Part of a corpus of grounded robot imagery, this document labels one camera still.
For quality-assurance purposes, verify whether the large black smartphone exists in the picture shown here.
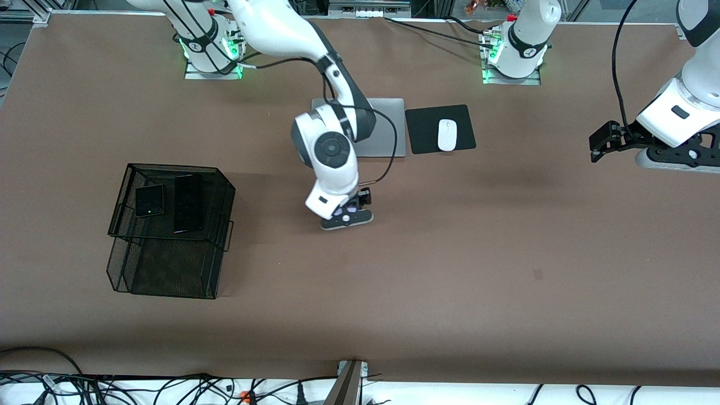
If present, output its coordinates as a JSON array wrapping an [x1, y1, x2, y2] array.
[[173, 173, 206, 234]]

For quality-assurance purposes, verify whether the small black flip phone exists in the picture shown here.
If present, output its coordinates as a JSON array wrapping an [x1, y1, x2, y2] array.
[[134, 183, 165, 218]]

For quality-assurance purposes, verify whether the silver closed laptop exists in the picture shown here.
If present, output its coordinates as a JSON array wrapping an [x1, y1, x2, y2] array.
[[311, 98, 407, 158]]

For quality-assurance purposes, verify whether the black mouse pad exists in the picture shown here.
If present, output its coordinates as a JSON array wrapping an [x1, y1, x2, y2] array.
[[405, 104, 477, 155]]

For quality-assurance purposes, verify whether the white computer mouse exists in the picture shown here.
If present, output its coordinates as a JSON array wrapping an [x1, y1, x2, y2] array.
[[438, 119, 457, 152]]

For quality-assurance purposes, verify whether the silver power strip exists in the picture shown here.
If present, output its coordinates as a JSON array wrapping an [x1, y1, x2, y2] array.
[[328, 0, 411, 19]]

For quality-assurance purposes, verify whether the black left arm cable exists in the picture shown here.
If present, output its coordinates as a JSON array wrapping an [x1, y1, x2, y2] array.
[[611, 0, 640, 133]]

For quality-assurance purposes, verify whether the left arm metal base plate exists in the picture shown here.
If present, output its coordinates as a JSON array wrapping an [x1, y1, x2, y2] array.
[[482, 62, 542, 86]]

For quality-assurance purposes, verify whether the black cable across table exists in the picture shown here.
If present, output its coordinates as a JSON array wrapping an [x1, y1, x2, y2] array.
[[384, 17, 496, 48]]

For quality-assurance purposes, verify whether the aluminium profile post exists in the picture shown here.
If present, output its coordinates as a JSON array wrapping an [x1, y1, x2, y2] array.
[[323, 360, 369, 405]]

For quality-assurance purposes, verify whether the black wire mesh basket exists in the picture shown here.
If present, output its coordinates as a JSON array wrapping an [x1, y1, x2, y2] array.
[[106, 163, 236, 300]]

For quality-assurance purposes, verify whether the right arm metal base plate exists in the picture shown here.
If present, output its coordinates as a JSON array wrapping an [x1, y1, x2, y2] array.
[[184, 53, 244, 80]]

